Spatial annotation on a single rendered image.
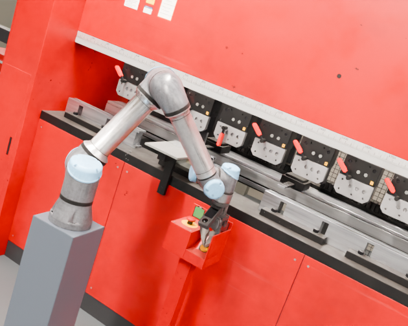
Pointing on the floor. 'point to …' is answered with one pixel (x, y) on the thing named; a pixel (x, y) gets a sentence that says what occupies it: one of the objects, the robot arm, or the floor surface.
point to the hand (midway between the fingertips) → (204, 245)
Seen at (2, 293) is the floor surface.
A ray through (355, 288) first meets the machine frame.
